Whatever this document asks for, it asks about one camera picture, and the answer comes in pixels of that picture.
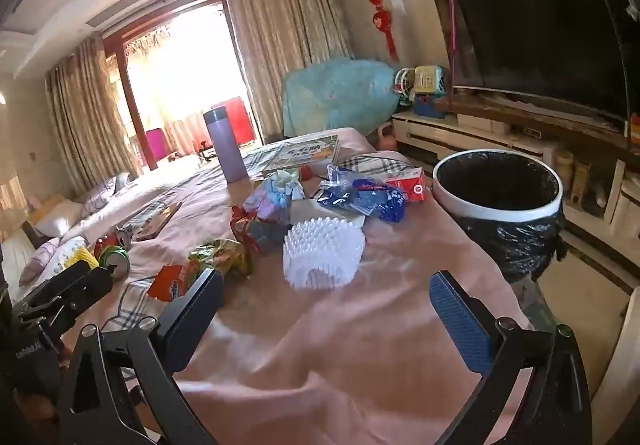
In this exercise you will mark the yellow and turquoise toy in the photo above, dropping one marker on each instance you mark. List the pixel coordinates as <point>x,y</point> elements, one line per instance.
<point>430,77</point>

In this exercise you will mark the green and orange drink carton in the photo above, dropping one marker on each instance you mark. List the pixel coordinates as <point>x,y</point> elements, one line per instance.
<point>407,185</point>

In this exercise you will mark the pink jug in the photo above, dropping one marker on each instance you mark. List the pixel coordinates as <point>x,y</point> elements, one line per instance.
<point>386,137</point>

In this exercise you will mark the patterned pillow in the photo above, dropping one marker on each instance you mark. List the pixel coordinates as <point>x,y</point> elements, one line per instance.
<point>50,260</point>
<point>102,195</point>

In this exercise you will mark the yellow snack wrapper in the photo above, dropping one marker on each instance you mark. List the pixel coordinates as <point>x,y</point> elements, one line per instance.
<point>80,256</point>

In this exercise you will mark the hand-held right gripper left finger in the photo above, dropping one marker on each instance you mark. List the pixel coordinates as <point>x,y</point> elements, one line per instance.
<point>197,312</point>

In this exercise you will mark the pink thin stick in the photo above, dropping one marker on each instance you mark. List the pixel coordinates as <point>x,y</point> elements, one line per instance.
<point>452,35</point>

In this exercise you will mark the magenta box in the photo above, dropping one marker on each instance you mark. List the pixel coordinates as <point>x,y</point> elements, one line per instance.
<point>157,144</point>

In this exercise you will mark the green drink can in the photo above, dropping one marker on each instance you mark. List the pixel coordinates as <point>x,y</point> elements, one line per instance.
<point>112,261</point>

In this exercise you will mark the blue toy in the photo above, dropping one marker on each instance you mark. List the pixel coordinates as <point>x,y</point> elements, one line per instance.
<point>427,106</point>

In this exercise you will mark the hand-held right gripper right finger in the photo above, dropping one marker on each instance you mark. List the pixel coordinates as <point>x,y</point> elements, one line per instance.
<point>460,320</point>

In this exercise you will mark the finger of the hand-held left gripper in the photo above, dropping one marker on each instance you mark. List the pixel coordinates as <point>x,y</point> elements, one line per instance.
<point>85,287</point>

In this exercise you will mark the orange red snack packet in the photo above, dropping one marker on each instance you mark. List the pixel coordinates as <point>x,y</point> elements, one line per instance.
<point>170,282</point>

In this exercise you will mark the white foam fruit net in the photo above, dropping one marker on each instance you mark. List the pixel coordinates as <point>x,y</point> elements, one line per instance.
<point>325,250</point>

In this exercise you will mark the beige patterned curtain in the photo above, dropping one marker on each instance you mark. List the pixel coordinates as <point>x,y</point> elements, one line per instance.
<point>285,35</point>
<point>90,115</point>

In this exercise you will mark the dark blue snack packet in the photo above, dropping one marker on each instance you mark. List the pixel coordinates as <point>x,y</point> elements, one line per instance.
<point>375,200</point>

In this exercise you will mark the black flat television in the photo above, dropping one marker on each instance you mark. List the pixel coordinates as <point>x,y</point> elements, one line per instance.
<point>540,25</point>

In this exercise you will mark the purple thermos bottle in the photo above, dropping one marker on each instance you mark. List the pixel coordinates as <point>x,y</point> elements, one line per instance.
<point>227,150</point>

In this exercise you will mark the crumpled pastel wrapper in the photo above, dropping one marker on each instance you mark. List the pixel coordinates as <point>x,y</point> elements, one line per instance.
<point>275,197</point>

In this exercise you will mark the light blue clear wrapper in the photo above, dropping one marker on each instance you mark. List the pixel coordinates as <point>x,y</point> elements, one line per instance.
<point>342,175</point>

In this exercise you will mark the red cabinet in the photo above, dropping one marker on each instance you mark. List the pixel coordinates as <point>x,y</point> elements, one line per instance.
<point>241,120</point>

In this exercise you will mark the brown framed board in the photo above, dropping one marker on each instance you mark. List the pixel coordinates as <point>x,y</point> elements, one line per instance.
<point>160,220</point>

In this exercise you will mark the red drink can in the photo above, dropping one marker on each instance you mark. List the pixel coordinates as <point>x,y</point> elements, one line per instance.
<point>122,237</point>

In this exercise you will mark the light blue covered bundle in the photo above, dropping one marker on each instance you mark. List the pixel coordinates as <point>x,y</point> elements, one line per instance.
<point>335,95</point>

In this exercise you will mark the red snack tube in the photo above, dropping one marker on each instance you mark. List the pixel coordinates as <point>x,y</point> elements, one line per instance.
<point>305,172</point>

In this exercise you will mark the green and yellow snack bag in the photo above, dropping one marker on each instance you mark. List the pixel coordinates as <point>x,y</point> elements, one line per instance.
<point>220,255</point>

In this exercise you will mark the white and wooden television cabinet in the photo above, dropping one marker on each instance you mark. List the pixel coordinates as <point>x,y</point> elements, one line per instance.
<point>450,135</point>

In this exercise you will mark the white bin with black bag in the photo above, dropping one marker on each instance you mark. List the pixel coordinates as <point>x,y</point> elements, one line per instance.
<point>495,216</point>

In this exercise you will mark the white pillow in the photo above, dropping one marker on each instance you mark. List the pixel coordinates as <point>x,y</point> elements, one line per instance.
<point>57,217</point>

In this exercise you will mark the stack of picture books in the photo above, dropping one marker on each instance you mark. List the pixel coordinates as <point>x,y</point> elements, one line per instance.
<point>305,150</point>

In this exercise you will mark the red foil wrapper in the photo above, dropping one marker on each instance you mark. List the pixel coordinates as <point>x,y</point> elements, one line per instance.
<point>255,235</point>

